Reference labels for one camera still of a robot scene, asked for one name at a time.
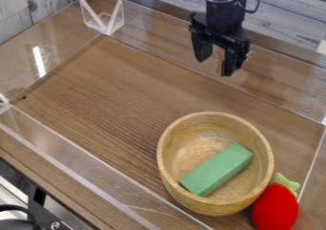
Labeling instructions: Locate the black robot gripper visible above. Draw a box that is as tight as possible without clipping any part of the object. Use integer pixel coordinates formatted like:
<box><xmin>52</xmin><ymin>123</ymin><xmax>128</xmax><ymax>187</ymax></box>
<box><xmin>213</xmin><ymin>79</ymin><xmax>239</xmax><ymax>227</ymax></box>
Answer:
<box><xmin>189</xmin><ymin>0</ymin><xmax>251</xmax><ymax>76</ymax></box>

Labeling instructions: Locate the green rectangular block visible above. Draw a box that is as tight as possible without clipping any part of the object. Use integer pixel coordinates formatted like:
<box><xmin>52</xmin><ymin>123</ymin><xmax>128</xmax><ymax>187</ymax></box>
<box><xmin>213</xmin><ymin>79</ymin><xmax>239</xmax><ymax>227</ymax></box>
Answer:
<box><xmin>177</xmin><ymin>143</ymin><xmax>253</xmax><ymax>197</ymax></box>

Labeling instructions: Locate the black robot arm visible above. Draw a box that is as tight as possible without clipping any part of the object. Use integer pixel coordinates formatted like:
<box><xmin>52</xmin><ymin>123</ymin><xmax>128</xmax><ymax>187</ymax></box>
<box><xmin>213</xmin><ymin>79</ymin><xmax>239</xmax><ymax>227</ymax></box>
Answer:
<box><xmin>189</xmin><ymin>0</ymin><xmax>251</xmax><ymax>76</ymax></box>

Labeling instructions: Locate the brown wooden bowl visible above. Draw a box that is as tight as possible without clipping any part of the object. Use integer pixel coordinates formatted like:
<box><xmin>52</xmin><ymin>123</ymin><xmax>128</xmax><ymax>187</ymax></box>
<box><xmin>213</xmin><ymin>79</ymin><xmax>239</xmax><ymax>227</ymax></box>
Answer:
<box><xmin>156</xmin><ymin>112</ymin><xmax>275</xmax><ymax>216</ymax></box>

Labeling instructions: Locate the red plush strawberry toy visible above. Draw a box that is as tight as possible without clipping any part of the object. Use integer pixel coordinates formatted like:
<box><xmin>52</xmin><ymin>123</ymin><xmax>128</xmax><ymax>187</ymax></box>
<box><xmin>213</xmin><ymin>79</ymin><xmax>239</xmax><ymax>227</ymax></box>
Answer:
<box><xmin>252</xmin><ymin>173</ymin><xmax>300</xmax><ymax>230</ymax></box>

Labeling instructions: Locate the clear acrylic corner bracket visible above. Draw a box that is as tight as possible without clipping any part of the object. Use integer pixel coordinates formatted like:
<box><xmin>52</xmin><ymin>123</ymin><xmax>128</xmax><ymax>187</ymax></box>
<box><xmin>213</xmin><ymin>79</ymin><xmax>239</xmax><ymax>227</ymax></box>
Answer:
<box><xmin>78</xmin><ymin>0</ymin><xmax>124</xmax><ymax>35</ymax></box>

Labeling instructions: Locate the clear acrylic tray wall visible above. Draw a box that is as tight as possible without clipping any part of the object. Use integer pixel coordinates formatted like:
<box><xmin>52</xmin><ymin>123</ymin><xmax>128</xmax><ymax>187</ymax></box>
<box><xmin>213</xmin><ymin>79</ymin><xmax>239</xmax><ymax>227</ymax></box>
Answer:
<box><xmin>0</xmin><ymin>94</ymin><xmax>212</xmax><ymax>230</ymax></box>

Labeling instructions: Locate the black cable on floor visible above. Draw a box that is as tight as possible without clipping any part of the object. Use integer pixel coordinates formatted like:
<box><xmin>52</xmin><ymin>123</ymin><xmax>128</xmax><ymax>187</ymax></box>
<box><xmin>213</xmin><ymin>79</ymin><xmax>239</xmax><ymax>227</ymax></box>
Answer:
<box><xmin>0</xmin><ymin>204</ymin><xmax>42</xmax><ymax>230</ymax></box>

